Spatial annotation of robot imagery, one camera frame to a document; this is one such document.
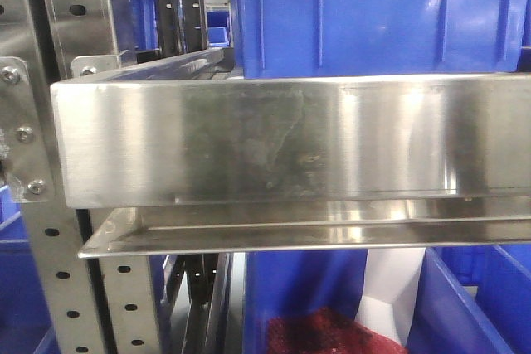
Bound lower steel shelf lip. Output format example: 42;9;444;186
78;196;530;259

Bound perforated steel shelf upright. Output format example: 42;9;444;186
1;0;164;353

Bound large blue plastic bin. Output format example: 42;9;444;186
237;0;528;78

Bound red mesh bag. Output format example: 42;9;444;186
266;307;408;353

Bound right lower blue bin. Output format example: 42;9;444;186
407;244;530;353

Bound lower blue plastic bin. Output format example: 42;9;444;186
243;250;369;353

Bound steel bracket plate with bolts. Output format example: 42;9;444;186
1;56;55;203

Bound blue bin at left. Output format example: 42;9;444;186
1;186;60;353

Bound stainless steel shelf front beam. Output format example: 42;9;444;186
51;74;530;208

